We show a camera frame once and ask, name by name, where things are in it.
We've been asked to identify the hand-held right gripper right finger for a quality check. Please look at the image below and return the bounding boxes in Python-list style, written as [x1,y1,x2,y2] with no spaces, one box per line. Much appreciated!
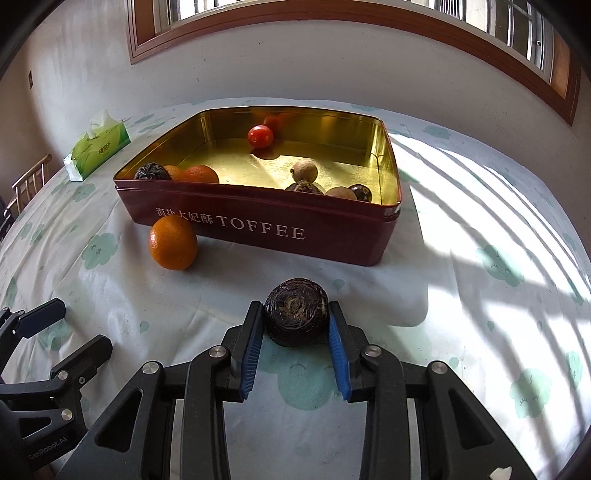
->
[328,301,539,480]

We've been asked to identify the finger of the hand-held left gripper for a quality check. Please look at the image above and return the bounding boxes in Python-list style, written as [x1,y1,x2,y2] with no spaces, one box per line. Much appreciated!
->
[0,298,66,370]
[0,335,114,403]

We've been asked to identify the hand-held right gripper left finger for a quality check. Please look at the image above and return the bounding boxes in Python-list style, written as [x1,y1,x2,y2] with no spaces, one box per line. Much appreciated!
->
[55,301,265,480]

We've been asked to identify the dark purple water chestnut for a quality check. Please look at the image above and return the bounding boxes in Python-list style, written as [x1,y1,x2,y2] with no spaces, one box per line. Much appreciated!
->
[263,278,330,348]
[285,180,326,195]
[134,162,172,182]

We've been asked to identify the red rectangular metal tin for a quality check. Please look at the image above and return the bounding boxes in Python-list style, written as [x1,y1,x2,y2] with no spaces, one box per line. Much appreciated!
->
[113,106,402,267]

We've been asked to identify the smooth orange tangerine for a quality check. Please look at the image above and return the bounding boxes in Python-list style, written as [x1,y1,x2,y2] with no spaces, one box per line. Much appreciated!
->
[148,215,199,271]

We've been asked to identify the large rough-skinned tangerine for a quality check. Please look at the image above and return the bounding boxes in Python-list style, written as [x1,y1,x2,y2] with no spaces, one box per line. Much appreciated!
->
[173,165,220,184]

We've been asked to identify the red tomato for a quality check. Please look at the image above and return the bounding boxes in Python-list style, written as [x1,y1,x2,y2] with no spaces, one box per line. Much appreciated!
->
[247,124,274,149]

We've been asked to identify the white green-patterned tablecloth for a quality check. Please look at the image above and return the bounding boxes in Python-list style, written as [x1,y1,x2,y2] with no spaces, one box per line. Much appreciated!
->
[0,99,591,480]

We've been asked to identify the light wooden chair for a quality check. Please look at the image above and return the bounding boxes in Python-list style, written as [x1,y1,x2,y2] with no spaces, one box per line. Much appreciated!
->
[0,154,52,241]

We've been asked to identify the green tissue box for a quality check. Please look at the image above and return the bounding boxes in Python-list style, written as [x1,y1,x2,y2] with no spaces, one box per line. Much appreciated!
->
[63,109,132,183]

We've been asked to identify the tan longan with stalk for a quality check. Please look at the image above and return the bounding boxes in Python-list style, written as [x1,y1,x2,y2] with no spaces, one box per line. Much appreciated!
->
[290,159,318,184]

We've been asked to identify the wooden framed window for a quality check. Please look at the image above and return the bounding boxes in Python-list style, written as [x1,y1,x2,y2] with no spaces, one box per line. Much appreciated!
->
[126,0,581,126]

